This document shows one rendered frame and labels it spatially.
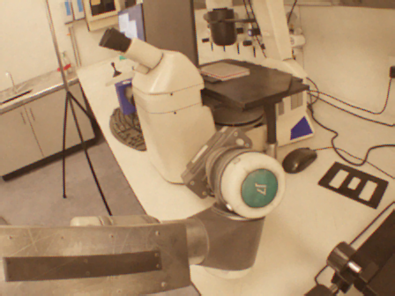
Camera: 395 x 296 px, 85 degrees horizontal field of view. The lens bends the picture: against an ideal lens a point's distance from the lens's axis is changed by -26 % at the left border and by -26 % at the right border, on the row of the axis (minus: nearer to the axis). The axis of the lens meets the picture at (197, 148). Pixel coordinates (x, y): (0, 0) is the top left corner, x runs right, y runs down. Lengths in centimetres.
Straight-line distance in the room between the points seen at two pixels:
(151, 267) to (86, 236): 6
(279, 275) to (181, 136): 35
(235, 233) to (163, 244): 13
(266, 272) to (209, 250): 15
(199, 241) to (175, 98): 32
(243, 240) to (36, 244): 26
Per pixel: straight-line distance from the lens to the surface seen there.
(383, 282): 36
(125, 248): 24
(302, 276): 46
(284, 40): 81
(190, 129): 60
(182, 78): 56
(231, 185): 32
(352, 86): 111
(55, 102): 266
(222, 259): 36
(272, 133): 65
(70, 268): 23
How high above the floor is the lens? 114
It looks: 29 degrees down
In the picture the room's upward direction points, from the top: 10 degrees counter-clockwise
